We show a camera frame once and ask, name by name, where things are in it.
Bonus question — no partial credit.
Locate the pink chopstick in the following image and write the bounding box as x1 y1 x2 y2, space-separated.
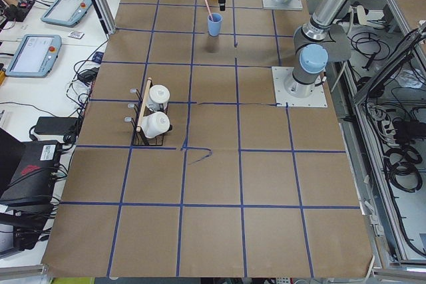
204 0 214 22

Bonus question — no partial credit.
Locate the light blue plastic cup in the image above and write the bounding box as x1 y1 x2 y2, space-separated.
208 13 223 37

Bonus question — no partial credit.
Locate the white mug far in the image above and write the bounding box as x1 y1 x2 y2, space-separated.
146 84 170 112

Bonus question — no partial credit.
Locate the white mug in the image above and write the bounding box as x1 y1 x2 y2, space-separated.
142 112 170 138
146 84 170 112

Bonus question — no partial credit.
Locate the teach pendant far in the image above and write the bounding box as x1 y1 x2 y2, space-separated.
41 0 92 27

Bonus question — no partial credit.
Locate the teach pendant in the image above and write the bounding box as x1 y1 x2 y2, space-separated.
41 0 92 27
5 34 62 78

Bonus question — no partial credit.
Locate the white mug near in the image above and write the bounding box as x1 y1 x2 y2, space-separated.
142 112 170 138

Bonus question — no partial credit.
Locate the wooden rack dowel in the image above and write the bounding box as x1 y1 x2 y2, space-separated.
136 77 152 132

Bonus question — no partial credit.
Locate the teach pendant near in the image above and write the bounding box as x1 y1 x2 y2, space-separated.
5 34 62 78

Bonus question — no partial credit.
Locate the black power adapter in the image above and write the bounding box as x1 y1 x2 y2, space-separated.
34 116 77 135

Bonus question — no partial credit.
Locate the black laptop computer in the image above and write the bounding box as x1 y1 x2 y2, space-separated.
1 130 62 206

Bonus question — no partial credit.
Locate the black wire mug rack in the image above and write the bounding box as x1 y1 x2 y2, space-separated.
125 77 172 146

